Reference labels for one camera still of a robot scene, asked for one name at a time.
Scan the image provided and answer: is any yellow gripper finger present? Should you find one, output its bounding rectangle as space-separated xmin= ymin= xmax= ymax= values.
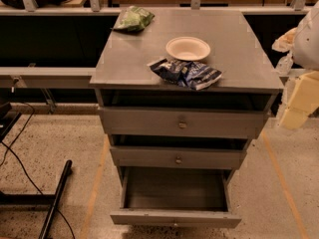
xmin=280 ymin=71 xmax=319 ymax=129

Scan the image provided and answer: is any grey bottom drawer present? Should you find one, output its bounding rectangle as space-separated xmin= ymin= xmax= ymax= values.
xmin=111 ymin=167 xmax=241 ymax=228

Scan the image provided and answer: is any grey drawer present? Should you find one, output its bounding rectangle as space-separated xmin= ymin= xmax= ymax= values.
xmin=99 ymin=107 xmax=267 ymax=138
xmin=111 ymin=167 xmax=241 ymax=228
xmin=111 ymin=146 xmax=246 ymax=170

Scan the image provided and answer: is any grey middle drawer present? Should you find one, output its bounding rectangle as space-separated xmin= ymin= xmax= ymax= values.
xmin=111 ymin=146 xmax=246 ymax=170

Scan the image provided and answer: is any grey wooden drawer cabinet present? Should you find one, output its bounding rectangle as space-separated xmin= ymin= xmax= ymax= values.
xmin=91 ymin=9 xmax=283 ymax=173

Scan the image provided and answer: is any grey top drawer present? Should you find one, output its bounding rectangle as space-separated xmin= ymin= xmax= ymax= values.
xmin=99 ymin=107 xmax=267 ymax=138

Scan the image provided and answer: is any clear sanitizer bottle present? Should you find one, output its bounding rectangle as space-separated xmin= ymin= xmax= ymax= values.
xmin=276 ymin=53 xmax=293 ymax=75

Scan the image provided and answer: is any blue chip bag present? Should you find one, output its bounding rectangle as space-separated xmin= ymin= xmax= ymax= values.
xmin=149 ymin=59 xmax=222 ymax=91

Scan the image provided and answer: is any white paper bowl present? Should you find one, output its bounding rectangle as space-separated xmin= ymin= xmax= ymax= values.
xmin=165 ymin=37 xmax=210 ymax=61

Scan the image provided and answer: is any green chip bag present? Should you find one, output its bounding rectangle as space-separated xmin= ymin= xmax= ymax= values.
xmin=114 ymin=6 xmax=155 ymax=32

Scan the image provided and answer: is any black stand leg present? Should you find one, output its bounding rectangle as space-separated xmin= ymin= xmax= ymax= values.
xmin=0 ymin=160 xmax=72 ymax=239

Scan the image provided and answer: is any grey metal shelf rail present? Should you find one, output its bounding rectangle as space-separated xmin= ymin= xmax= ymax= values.
xmin=0 ymin=67 xmax=96 ymax=89

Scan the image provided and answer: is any black floor cable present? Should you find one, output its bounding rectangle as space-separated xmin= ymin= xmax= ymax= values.
xmin=0 ymin=102 xmax=77 ymax=239

